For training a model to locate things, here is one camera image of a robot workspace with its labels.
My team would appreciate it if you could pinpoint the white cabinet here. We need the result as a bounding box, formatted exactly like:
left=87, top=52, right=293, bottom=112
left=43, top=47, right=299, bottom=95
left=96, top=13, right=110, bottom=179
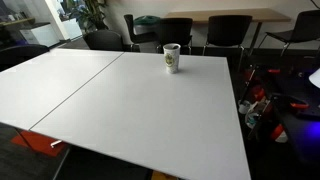
left=20, top=22, right=60, bottom=47

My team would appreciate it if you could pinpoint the orange floor mat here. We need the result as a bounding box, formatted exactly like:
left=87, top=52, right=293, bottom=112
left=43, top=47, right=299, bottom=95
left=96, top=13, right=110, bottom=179
left=21, top=131, right=66, bottom=157

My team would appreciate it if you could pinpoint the black chair far left edge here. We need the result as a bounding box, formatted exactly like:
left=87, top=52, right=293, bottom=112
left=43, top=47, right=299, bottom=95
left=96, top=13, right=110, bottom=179
left=0, top=44, right=50, bottom=71

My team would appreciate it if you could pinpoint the black chair by green bin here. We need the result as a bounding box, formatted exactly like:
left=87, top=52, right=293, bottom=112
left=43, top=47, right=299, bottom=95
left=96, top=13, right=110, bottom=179
left=124, top=14, right=157, bottom=53

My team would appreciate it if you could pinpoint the green bin bag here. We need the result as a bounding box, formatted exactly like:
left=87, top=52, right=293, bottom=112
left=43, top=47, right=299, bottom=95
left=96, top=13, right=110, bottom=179
left=134, top=15, right=160, bottom=25

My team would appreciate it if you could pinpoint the green potted plant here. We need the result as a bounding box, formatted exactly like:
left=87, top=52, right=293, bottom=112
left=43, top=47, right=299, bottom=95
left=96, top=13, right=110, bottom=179
left=67, top=0, right=108, bottom=33

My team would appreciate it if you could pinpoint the black chair right of centre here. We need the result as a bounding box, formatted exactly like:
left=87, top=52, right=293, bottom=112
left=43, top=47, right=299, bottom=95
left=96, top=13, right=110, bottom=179
left=202, top=15, right=252, bottom=70

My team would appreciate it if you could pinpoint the orange clamp on robot stand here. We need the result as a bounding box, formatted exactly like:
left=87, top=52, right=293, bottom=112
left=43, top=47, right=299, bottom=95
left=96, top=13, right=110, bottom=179
left=290, top=103, right=309, bottom=110

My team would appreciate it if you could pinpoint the black chair behind table left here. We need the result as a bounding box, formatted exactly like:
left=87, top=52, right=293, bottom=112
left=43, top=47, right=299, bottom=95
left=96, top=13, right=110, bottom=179
left=83, top=30, right=124, bottom=51

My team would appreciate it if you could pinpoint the black chair centre back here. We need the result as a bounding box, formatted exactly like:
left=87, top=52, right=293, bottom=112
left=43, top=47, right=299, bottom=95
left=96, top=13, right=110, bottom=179
left=155, top=18, right=193, bottom=53

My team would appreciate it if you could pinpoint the black chair far right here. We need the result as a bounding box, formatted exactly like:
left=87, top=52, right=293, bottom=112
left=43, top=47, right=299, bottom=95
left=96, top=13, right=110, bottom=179
left=260, top=10, right=320, bottom=56

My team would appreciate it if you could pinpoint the white paper cup with logo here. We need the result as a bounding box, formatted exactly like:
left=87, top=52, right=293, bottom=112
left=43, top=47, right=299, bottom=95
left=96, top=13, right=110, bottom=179
left=163, top=43, right=181, bottom=74

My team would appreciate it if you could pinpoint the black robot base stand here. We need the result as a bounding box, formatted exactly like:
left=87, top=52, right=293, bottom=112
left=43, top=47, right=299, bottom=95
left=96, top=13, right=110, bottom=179
left=238, top=65, right=320, bottom=164

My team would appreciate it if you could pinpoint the wooden background table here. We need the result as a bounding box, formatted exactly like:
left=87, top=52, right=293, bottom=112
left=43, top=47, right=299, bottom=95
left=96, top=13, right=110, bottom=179
left=164, top=7, right=292, bottom=57

